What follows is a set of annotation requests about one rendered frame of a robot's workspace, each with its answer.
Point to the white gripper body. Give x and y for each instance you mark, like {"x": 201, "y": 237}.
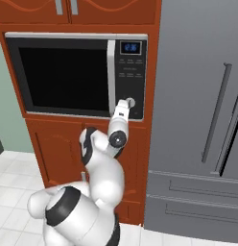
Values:
{"x": 122, "y": 105}

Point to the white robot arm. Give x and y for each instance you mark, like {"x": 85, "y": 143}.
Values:
{"x": 105, "y": 179}

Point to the round silver start button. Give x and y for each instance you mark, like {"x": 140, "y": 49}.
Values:
{"x": 131, "y": 102}

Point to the black microwave oven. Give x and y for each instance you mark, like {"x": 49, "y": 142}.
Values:
{"x": 130, "y": 80}

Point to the red-brown lower cupboard door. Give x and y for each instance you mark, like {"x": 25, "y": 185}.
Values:
{"x": 53, "y": 153}
{"x": 135, "y": 166}

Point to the red-brown cupboard door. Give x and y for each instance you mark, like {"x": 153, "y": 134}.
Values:
{"x": 135, "y": 166}
{"x": 117, "y": 9}
{"x": 28, "y": 9}
{"x": 53, "y": 153}

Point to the black microwave door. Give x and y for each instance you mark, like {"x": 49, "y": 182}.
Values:
{"x": 63, "y": 77}

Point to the red-brown upper cupboard door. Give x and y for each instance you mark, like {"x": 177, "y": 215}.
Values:
{"x": 117, "y": 9}
{"x": 28, "y": 9}

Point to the grey fridge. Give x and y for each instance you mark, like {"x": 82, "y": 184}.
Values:
{"x": 188, "y": 96}

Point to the grey fridge drawer front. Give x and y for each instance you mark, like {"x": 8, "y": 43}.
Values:
{"x": 194, "y": 221}
{"x": 201, "y": 189}

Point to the red-brown tall cabinet frame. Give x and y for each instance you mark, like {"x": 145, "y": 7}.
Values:
{"x": 152, "y": 96}

